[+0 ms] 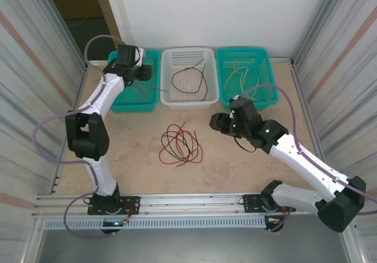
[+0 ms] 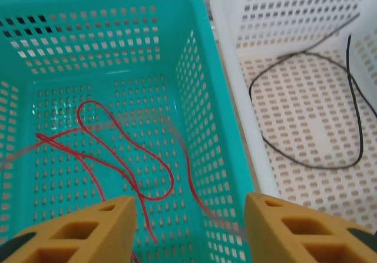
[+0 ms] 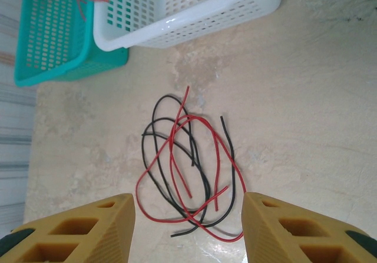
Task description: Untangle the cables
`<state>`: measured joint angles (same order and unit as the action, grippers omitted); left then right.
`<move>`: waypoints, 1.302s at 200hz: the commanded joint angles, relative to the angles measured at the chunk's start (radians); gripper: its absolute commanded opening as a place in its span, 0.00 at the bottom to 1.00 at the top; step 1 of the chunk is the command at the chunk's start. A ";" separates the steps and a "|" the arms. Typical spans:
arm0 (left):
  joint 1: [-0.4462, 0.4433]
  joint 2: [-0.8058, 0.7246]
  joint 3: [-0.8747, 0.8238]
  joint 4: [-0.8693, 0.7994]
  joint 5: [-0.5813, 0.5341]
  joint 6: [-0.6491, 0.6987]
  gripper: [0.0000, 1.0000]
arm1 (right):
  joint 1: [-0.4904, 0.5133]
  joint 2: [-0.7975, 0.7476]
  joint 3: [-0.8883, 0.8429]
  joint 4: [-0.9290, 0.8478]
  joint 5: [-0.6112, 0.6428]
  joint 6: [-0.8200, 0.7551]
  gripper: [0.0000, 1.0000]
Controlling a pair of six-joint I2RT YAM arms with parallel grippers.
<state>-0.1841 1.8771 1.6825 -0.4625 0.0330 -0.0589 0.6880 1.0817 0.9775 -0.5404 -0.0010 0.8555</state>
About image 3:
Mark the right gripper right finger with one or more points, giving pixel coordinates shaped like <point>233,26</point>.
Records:
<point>294,239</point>

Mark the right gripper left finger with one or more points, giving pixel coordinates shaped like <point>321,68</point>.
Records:
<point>73,239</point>

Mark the teal plastic basket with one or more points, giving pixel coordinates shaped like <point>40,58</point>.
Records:
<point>53,74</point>

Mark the white plastic basket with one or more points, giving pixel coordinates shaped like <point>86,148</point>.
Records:
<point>188,27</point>

